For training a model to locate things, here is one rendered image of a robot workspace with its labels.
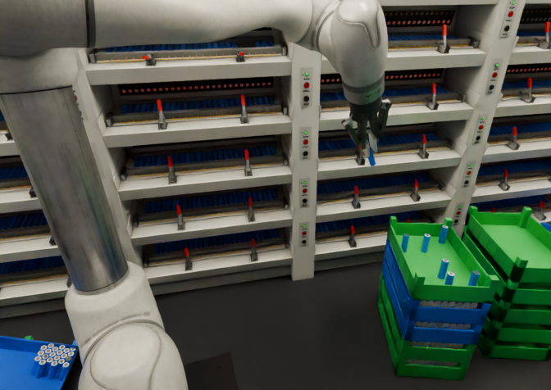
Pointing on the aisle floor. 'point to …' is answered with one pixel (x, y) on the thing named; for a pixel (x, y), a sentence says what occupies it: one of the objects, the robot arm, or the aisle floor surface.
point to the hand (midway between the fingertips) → (369, 144)
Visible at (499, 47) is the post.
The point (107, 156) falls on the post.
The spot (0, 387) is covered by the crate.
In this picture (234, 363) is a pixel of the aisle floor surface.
